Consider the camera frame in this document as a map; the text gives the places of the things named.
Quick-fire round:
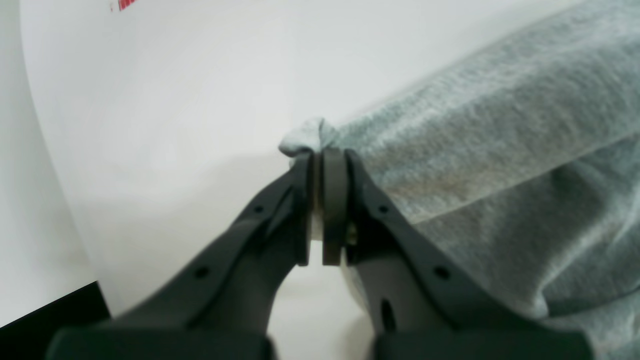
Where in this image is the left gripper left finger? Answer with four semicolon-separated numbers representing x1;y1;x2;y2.
46;150;314;360

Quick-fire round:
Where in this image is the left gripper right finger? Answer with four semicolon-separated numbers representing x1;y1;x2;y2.
321;148;594;360

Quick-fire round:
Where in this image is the grey t-shirt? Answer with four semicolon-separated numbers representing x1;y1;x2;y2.
279;0;640;360

